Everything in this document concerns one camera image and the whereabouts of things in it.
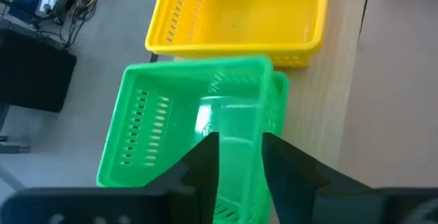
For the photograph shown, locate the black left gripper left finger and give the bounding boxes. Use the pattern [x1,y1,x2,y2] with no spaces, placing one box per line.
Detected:
[145,131,220,224]

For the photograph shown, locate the yellow plastic basket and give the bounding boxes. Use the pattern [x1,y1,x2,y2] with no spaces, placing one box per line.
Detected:
[144,0,332,68]

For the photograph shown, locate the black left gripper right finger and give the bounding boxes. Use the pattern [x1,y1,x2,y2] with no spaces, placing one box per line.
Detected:
[261,132,372,224]

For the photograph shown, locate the black cable tangle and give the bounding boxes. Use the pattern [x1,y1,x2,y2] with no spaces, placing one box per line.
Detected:
[61,0,100,49]

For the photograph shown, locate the green plastic basket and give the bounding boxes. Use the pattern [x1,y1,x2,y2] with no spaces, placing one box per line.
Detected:
[96,55,276,224]
[270,70,291,139]

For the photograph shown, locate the black box on floor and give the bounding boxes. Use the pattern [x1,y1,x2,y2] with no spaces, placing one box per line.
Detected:
[0,27,77,113]

